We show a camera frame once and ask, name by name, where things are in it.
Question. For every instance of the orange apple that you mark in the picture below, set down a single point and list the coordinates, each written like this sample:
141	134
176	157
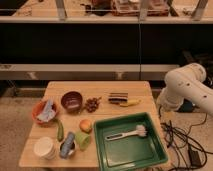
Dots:
85	125

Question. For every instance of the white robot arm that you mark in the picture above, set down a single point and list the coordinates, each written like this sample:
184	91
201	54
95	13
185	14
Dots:
186	83

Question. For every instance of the purple bowl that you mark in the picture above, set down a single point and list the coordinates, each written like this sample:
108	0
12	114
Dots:
72	101

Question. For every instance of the small bowl with can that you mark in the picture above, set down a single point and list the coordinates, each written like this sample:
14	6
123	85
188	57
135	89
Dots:
66	149

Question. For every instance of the orange bowl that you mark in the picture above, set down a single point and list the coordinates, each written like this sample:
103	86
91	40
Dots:
38	109

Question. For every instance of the dark striped block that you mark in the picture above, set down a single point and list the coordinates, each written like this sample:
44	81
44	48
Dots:
117	97

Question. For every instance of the bunch of brown grapes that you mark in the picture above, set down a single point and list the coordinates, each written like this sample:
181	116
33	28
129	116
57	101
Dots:
92	104

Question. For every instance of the yellow banana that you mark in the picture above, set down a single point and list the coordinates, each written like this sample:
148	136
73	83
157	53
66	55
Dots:
130	103

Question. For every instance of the white dish brush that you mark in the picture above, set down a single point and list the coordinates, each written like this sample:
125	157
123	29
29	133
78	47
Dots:
140	131

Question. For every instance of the green plastic tray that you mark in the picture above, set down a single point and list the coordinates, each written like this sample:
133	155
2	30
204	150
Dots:
130	153

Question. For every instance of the green cucumber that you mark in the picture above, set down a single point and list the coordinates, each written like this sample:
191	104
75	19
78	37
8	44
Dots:
60	132

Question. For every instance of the blue can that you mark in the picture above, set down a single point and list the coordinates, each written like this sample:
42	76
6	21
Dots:
70	137

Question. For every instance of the crumpled blue white packet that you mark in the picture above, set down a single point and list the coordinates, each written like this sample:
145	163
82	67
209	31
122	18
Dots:
47	113

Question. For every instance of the wooden table board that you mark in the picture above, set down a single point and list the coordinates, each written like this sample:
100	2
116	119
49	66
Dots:
87	160

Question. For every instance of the white stacked cups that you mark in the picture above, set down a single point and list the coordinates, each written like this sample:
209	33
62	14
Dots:
44	148

